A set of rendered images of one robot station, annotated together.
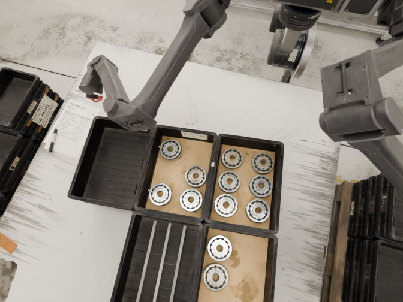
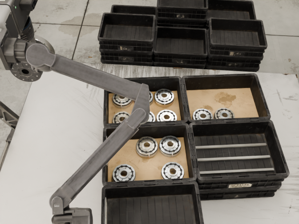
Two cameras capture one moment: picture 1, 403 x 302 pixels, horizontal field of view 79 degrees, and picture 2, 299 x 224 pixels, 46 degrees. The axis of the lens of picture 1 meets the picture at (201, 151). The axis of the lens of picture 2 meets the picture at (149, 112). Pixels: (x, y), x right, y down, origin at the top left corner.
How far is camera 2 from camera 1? 1.09 m
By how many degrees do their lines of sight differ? 47
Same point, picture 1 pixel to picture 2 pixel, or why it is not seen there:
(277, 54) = not seen: hidden behind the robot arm
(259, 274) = (210, 93)
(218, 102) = (50, 160)
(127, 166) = (151, 218)
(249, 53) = not seen: outside the picture
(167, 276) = (239, 152)
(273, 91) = (34, 113)
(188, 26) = (66, 61)
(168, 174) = (149, 173)
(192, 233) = (198, 142)
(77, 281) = not seen: outside the picture
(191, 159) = (129, 157)
